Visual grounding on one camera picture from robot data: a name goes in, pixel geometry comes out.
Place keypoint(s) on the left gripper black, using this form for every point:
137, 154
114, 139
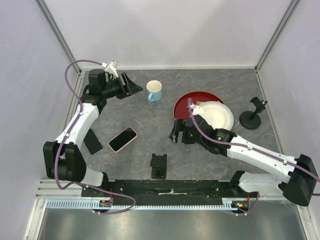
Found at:
129, 89

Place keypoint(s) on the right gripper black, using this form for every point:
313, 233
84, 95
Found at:
178, 126

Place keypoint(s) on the black folding phone stand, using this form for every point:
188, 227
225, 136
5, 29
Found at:
158, 165

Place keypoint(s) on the phone with beige case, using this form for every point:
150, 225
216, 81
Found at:
121, 140

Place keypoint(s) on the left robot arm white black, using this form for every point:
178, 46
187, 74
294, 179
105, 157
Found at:
63, 158

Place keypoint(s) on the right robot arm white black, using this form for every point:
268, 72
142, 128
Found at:
293, 177

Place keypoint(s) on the dark phone with grey case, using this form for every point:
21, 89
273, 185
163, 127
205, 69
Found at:
92, 142

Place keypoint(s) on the black round-base phone holder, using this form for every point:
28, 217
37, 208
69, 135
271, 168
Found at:
250, 119

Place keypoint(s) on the red round tray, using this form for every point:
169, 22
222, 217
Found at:
180, 110

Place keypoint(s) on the blue mug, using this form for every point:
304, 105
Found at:
154, 90

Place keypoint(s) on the white paper plate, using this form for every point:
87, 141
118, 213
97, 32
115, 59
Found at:
217, 115

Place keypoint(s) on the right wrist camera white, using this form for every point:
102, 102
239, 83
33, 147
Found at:
195, 110

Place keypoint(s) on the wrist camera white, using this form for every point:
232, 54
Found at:
110, 68
195, 110

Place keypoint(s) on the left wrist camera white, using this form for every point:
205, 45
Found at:
110, 68

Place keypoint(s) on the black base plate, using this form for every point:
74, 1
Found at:
178, 191

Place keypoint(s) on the grey slotted cable duct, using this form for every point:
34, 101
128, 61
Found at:
98, 205

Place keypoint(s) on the aluminium frame rail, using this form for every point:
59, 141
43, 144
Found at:
48, 189

